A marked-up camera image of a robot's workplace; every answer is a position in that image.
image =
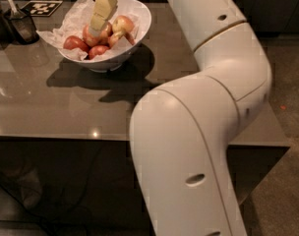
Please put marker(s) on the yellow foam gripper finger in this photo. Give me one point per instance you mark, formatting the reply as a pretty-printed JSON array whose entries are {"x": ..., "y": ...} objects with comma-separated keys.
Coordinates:
[{"x": 102, "y": 12}]

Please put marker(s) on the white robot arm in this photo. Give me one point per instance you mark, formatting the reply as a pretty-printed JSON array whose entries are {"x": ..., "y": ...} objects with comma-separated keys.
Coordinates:
[{"x": 179, "y": 131}]

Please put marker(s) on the white bowl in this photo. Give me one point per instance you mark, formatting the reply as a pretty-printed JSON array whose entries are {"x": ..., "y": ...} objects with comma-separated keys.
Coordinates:
[{"x": 123, "y": 49}]

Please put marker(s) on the yellow-red apple back right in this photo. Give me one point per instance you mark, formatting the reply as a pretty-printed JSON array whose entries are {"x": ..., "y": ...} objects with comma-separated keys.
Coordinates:
[{"x": 122, "y": 23}]

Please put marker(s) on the red-yellow apple right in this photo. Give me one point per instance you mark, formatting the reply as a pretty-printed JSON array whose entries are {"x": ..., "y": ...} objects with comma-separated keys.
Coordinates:
[{"x": 115, "y": 37}]

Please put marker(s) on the red apple front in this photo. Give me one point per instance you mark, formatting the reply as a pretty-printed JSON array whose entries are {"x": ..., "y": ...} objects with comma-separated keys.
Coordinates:
[{"x": 97, "y": 50}]

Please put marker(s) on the white crumpled paper liner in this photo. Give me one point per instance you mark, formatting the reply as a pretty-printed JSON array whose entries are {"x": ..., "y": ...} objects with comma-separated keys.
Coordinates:
[{"x": 75, "y": 20}]

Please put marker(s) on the black fiducial marker card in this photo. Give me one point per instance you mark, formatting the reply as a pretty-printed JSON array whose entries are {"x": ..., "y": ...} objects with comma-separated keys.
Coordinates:
[{"x": 41, "y": 8}]

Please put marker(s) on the dark cup with utensil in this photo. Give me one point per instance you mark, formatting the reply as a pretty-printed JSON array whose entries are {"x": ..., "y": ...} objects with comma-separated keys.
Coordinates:
[{"x": 22, "y": 27}]

